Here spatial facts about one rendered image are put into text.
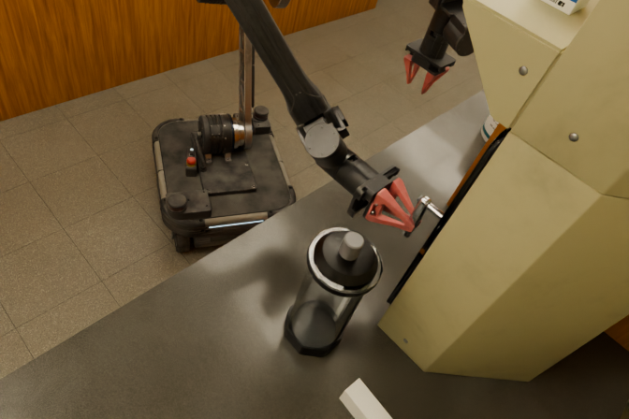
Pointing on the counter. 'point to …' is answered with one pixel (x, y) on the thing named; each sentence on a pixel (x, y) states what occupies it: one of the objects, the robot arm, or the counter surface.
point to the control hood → (519, 41)
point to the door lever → (422, 212)
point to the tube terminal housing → (535, 225)
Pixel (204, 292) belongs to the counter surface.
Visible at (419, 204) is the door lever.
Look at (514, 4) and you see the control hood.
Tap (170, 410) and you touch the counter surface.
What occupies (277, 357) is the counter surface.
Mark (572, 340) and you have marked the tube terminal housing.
